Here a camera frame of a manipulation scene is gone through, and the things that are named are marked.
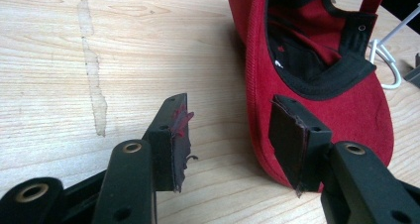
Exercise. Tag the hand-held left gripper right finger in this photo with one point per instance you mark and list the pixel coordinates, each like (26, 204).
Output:
(317, 158)

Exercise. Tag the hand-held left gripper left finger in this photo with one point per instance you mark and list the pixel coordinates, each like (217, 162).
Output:
(165, 158)

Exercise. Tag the red cap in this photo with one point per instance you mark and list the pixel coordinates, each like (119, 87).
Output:
(350, 118)

